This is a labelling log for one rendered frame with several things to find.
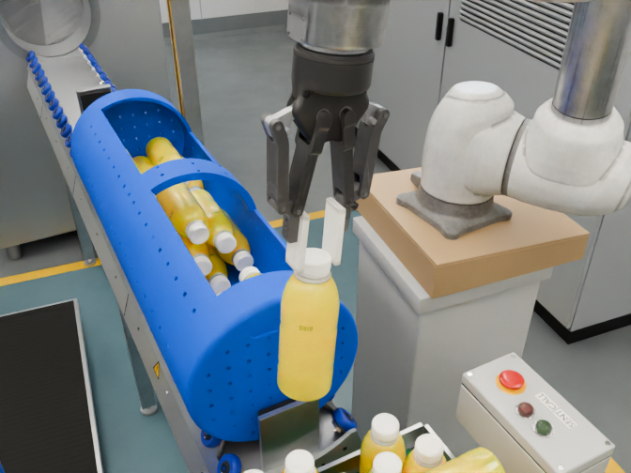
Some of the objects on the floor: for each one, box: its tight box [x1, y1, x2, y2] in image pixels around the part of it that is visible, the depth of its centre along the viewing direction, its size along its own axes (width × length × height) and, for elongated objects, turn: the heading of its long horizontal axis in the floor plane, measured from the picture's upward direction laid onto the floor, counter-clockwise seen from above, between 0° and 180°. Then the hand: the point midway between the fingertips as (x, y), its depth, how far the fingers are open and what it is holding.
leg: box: [117, 303, 158, 416], centre depth 215 cm, size 6×6×63 cm
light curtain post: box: [166, 0, 205, 146], centre depth 233 cm, size 6×6×170 cm
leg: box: [61, 169, 97, 267], centre depth 287 cm, size 6×6×63 cm
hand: (315, 236), depth 70 cm, fingers closed on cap, 4 cm apart
